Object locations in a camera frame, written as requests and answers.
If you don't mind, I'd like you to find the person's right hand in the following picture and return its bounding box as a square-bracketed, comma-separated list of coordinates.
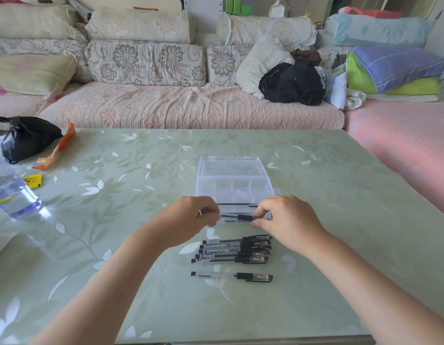
[250, 195, 329, 255]

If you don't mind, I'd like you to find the person's left hand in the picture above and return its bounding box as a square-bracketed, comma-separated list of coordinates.
[148, 196, 221, 248]

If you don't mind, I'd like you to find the pile of black gel pens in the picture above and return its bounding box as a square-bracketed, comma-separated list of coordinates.
[190, 234, 274, 265]

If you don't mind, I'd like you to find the clear black-capped gel pen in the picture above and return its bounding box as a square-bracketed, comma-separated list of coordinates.
[190, 271, 274, 283]

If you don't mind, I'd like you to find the clear plastic storage box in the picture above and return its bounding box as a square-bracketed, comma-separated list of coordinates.
[194, 156, 282, 225]

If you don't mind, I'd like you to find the person's left forearm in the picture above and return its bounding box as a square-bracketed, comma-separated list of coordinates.
[29, 226, 171, 345]

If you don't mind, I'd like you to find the person's right forearm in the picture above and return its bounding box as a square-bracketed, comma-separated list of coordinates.
[302, 231, 444, 345]

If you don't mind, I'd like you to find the pink quilted sofa seat cover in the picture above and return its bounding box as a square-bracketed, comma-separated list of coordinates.
[37, 81, 346, 130]

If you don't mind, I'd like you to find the white towel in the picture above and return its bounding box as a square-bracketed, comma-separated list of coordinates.
[344, 88, 367, 111]

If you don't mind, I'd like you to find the black clothing bundle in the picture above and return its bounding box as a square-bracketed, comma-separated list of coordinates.
[258, 60, 327, 106]

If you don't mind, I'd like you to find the white and blue cloth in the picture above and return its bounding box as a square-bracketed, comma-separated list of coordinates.
[315, 66, 348, 111]

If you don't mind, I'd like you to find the salmon pink sofa seat cover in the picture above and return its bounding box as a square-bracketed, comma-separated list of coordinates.
[344, 99, 444, 219]

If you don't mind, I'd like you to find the orange snack wrapper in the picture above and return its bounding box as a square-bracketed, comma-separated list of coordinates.
[32, 121, 76, 171]

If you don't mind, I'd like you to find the yellow tag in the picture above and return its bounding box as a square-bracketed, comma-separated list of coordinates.
[23, 172, 44, 189]

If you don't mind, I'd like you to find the white textured pillow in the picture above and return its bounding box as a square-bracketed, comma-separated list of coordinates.
[235, 32, 296, 99]

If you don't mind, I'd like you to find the floral sofa back cushion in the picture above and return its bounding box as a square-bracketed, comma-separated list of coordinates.
[84, 40, 208, 87]
[206, 44, 257, 87]
[317, 46, 352, 70]
[0, 36, 95, 84]

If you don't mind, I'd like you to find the brown garment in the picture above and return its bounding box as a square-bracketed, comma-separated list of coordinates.
[290, 49, 323, 67]

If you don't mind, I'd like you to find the clear water bottle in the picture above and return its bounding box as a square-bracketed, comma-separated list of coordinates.
[0, 138, 43, 219]

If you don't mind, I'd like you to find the black plastic bag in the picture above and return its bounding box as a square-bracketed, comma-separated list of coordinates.
[0, 115, 64, 165]

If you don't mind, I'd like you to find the cream sofa bolster cushion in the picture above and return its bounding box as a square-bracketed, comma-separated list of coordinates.
[85, 6, 192, 45]
[216, 12, 318, 51]
[0, 3, 87, 42]

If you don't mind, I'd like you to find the pale pink sofa seat cover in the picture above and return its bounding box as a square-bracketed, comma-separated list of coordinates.
[0, 93, 54, 119]

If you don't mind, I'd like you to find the light blue bolster pillow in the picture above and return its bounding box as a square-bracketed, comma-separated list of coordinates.
[325, 13, 434, 48]

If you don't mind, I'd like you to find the white tissue pack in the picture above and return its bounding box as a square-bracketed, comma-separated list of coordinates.
[268, 0, 287, 18]

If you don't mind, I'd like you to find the pale yellow pillow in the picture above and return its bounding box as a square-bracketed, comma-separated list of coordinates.
[0, 53, 78, 96]

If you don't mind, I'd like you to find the white device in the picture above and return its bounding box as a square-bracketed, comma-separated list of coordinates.
[17, 0, 67, 7]

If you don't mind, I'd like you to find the grey table frame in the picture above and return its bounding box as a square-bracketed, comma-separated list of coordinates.
[114, 333, 376, 345]

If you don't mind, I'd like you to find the white cabinet with black frame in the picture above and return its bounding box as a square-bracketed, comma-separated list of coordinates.
[182, 0, 226, 34]

